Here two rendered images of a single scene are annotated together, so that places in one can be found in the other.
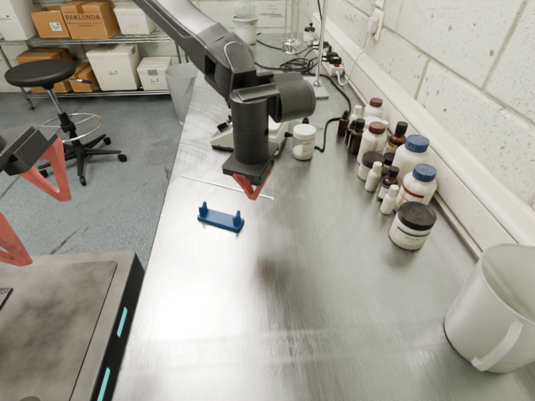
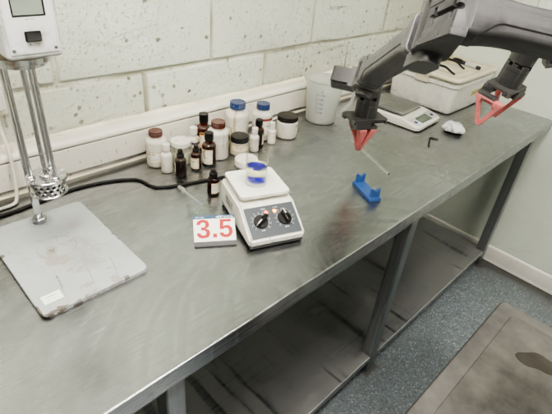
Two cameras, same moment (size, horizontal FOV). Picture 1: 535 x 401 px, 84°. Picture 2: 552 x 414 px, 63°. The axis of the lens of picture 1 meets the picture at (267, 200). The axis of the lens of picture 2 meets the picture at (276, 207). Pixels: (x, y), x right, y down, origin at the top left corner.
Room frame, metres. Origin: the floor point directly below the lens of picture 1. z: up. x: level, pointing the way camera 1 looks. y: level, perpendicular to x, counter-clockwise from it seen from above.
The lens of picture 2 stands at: (1.34, 0.70, 1.35)
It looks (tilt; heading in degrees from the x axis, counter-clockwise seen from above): 33 degrees down; 227
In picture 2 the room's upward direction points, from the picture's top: 6 degrees clockwise
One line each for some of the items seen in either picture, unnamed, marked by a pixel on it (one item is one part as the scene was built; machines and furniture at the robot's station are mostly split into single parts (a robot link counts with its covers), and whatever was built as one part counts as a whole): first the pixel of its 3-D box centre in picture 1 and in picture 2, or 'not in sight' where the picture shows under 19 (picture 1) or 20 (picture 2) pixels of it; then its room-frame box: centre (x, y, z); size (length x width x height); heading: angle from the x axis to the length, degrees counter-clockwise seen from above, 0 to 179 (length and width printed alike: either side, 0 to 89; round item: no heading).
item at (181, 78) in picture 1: (190, 96); not in sight; (2.36, 0.62, 0.22); 0.33 x 0.33 x 0.41
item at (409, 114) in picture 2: not in sight; (399, 110); (-0.10, -0.21, 0.77); 0.26 x 0.19 x 0.05; 98
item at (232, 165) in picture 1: (251, 145); (366, 108); (0.43, 0.03, 0.96); 0.10 x 0.07 x 0.07; 159
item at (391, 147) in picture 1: (396, 142); (204, 131); (0.68, -0.34, 0.80); 0.04 x 0.04 x 0.11
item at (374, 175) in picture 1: (374, 176); (254, 139); (0.56, -0.25, 0.79); 0.03 x 0.03 x 0.07
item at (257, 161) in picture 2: not in sight; (255, 168); (0.77, 0.02, 0.87); 0.06 x 0.05 x 0.08; 31
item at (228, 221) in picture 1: (220, 215); (367, 186); (0.45, 0.10, 0.77); 0.10 x 0.03 x 0.04; 69
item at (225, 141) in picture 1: (253, 130); (259, 204); (0.77, 0.04, 0.79); 0.22 x 0.13 x 0.08; 74
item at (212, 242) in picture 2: not in sight; (214, 230); (0.90, 0.05, 0.77); 0.09 x 0.06 x 0.04; 152
